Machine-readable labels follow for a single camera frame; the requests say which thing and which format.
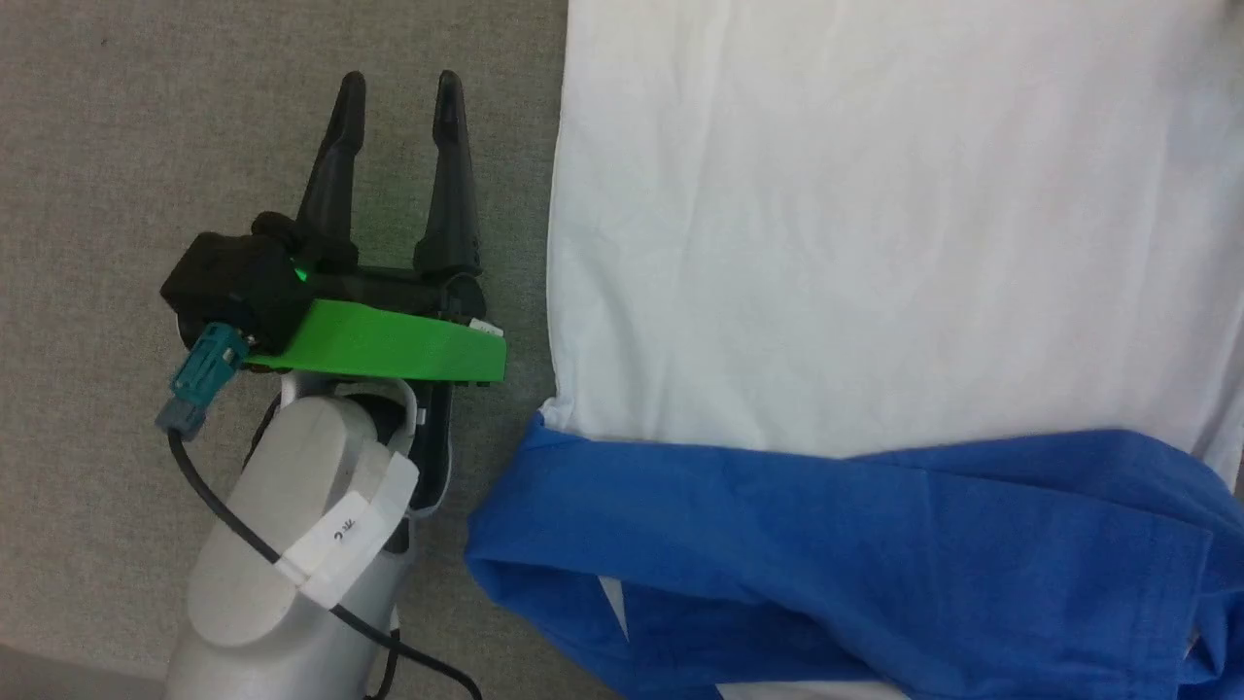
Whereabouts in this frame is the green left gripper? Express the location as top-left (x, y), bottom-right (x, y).
top-left (243, 70), bottom-right (508, 383)

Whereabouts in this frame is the blue and white garment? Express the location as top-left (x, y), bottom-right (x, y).
top-left (465, 0), bottom-right (1244, 700)

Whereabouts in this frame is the grey fabric sofa seat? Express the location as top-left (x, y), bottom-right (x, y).
top-left (0, 0), bottom-right (623, 700)

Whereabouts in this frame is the white tape label with writing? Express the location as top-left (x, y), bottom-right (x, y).
top-left (275, 452), bottom-right (421, 611)

